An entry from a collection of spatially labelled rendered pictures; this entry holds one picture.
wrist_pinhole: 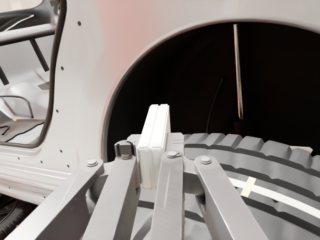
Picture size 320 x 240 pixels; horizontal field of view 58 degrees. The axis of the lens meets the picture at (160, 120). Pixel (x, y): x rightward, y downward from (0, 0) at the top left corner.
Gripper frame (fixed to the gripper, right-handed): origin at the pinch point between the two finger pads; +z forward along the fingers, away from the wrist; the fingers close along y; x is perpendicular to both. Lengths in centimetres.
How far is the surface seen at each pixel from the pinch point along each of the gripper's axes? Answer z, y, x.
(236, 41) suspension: 61, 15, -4
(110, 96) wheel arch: 47, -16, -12
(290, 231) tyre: 1.2, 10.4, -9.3
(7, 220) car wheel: 93, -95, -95
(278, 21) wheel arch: 30.4, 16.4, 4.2
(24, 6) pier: 551, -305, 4
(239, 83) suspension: 61, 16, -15
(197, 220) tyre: 2.4, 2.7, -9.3
